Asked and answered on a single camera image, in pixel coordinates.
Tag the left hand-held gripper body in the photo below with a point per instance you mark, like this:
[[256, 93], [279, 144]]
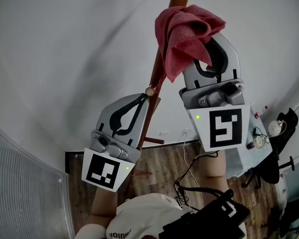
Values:
[[102, 170]]

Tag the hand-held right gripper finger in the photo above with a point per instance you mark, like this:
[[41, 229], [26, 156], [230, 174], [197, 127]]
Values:
[[190, 78], [233, 61]]

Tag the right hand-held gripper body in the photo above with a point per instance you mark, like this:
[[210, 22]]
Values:
[[224, 128]]

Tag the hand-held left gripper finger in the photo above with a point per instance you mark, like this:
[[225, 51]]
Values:
[[107, 116], [142, 123]]

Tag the wooden coat rack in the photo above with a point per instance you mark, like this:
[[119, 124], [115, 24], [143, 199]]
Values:
[[162, 58]]

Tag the pink cloth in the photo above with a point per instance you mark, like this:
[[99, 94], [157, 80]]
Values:
[[182, 38]]

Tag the person's left forearm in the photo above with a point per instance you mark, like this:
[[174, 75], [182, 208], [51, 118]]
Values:
[[104, 203]]

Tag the person's right forearm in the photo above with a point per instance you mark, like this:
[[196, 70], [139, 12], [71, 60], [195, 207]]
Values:
[[214, 168]]

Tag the small dark jar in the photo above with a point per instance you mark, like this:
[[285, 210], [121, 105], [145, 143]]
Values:
[[250, 146]]

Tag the table with pale tablecloth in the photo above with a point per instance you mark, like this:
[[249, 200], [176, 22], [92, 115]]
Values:
[[239, 163]]

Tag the red-capped small bottle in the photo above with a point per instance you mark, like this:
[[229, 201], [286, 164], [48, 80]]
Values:
[[260, 113]]

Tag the white round ball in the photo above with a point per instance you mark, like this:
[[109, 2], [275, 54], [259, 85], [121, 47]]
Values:
[[276, 128]]

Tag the person's white shirt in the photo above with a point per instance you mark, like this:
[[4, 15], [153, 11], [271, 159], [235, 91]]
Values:
[[139, 215]]

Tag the black office chair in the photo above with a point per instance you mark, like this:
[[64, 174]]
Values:
[[281, 146]]

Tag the frosted glass partition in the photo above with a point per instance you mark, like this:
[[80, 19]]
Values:
[[22, 183]]

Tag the black chest pack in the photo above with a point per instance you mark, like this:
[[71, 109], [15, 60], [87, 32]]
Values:
[[209, 220]]

